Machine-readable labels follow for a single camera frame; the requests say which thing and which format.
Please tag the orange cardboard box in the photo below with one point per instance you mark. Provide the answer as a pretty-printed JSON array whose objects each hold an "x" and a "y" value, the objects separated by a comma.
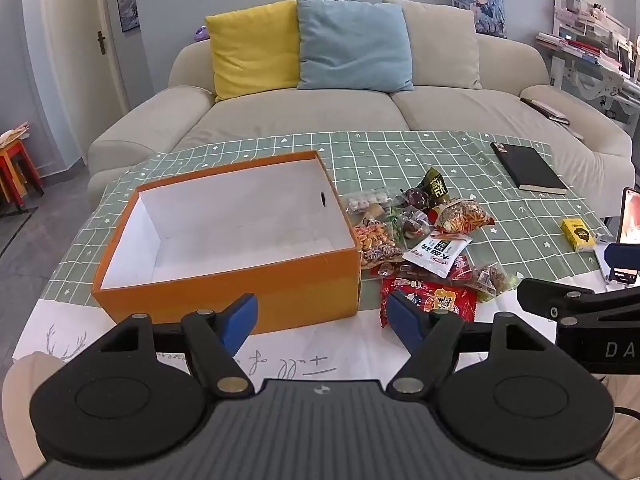
[{"x": 225, "y": 285}]

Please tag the light blue pillow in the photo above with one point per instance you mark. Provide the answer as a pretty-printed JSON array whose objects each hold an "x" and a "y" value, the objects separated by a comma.
[{"x": 350, "y": 45}]

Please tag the small yellow box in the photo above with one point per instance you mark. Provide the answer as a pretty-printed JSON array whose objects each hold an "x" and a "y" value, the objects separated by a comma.
[{"x": 575, "y": 232}]

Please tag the stack of books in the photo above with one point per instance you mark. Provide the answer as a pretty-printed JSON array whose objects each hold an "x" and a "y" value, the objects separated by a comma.
[{"x": 575, "y": 47}]

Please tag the red stool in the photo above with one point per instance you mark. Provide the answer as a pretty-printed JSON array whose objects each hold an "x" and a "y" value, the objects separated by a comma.
[{"x": 15, "y": 149}]

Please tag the black notebook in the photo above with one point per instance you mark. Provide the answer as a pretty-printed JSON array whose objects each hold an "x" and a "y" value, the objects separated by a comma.
[{"x": 530, "y": 167}]

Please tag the clear packet of orange strips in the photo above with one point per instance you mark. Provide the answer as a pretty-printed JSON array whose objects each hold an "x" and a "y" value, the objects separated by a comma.
[{"x": 462, "y": 216}]

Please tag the clear dark snack packet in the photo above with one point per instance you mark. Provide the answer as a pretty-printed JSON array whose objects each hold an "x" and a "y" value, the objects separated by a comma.
[{"x": 412, "y": 222}]

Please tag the large red snack packet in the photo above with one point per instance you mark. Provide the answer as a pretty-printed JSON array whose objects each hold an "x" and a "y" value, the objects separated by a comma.
[{"x": 440, "y": 302}]

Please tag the black and gold snack packet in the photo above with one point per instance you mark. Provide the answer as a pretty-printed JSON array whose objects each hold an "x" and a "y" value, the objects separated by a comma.
[{"x": 436, "y": 185}]

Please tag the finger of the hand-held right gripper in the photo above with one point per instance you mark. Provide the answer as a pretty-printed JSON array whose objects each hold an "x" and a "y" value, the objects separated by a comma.
[{"x": 540, "y": 292}]

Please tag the clear packet of white balls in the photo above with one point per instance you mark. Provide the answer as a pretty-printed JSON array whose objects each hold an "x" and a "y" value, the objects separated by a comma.
[{"x": 367, "y": 200}]

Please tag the white desk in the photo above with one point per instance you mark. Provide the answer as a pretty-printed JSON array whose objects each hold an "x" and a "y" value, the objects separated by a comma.
[{"x": 600, "y": 75}]

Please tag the white door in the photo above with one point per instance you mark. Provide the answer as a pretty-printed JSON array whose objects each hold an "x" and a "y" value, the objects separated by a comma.
[{"x": 75, "y": 35}]

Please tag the green checked tablecloth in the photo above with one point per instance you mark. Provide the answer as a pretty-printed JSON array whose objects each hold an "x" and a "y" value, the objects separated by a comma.
[{"x": 450, "y": 160}]

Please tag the beige sofa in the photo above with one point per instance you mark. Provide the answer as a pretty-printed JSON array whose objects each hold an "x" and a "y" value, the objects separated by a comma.
[{"x": 300, "y": 115}]

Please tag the white printed table cover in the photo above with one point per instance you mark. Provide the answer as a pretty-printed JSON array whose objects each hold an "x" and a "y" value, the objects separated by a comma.
[{"x": 310, "y": 355}]

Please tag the printed figure pillow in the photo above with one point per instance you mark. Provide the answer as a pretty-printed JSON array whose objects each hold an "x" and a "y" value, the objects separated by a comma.
[{"x": 477, "y": 5}]

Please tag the smartphone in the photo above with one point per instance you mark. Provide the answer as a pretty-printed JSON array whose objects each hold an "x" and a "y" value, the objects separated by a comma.
[{"x": 631, "y": 215}]

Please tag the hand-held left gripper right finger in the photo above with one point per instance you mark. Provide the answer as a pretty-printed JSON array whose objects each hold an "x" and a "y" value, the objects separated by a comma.
[{"x": 405, "y": 317}]

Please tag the papers on stool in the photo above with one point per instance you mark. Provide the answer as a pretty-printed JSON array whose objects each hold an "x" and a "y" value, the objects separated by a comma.
[{"x": 14, "y": 135}]

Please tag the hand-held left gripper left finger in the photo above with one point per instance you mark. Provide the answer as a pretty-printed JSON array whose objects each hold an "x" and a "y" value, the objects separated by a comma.
[{"x": 240, "y": 317}]

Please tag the round dark snack packet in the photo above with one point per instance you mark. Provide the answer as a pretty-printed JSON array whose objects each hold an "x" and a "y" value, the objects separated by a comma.
[{"x": 414, "y": 196}]

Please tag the small red snack packet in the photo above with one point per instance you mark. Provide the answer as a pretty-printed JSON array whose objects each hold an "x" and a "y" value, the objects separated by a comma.
[{"x": 461, "y": 267}]

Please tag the green sausage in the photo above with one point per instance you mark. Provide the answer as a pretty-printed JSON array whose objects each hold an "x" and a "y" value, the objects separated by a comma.
[{"x": 394, "y": 222}]

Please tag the clear mixed snack packet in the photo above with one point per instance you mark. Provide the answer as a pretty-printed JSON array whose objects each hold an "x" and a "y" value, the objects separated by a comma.
[{"x": 375, "y": 240}]

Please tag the beige pillow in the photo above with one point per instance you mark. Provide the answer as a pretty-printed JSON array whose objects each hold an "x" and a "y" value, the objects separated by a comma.
[{"x": 445, "y": 50}]

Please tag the dark book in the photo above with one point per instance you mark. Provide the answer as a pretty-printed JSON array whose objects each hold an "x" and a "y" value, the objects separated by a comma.
[{"x": 545, "y": 110}]

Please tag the white breadstick packet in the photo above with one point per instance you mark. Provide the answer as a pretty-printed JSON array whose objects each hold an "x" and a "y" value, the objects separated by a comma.
[{"x": 435, "y": 255}]

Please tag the yellow pillow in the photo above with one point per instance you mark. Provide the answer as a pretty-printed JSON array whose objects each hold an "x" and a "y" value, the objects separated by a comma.
[{"x": 250, "y": 50}]

